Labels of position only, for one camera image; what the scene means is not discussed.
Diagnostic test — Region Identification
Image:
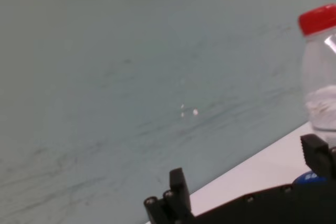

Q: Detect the blue push button black base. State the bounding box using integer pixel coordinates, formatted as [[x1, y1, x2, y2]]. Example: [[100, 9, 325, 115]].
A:
[[291, 170, 328, 186]]

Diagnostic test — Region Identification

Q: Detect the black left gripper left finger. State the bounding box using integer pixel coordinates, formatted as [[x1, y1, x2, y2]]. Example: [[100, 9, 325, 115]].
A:
[[143, 167, 196, 224]]

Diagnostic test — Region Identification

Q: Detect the clear water bottle red cap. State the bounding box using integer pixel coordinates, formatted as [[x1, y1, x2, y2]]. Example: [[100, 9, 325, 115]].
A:
[[297, 3, 336, 148]]

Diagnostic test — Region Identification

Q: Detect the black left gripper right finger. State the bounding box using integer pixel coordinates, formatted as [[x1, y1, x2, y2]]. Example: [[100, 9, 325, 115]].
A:
[[300, 134, 336, 180]]

